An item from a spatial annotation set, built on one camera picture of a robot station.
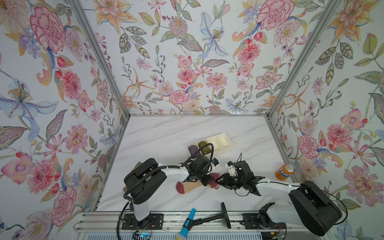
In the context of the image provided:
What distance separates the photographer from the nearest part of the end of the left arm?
708 mm

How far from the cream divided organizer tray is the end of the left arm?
20 centimetres

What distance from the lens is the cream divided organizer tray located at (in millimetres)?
976
